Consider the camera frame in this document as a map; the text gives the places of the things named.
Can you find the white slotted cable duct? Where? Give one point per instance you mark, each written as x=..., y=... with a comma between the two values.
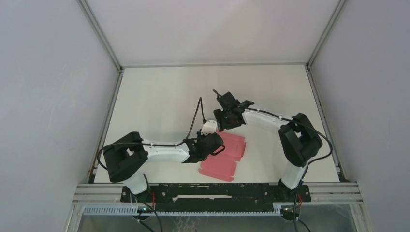
x=128, y=210

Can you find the pink cardboard box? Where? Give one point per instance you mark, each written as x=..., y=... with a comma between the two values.
x=223, y=165

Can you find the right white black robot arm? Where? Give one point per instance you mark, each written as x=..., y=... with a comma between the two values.
x=300, y=141

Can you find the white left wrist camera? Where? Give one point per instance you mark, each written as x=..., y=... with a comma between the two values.
x=211, y=126

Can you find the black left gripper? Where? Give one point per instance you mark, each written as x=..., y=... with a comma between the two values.
x=199, y=136

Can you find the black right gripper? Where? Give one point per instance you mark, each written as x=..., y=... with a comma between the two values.
x=219, y=113

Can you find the aluminium front frame rail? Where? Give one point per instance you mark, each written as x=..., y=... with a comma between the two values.
x=313, y=193

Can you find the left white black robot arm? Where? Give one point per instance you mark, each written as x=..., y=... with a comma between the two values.
x=123, y=158

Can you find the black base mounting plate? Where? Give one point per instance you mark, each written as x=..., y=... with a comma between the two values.
x=231, y=197

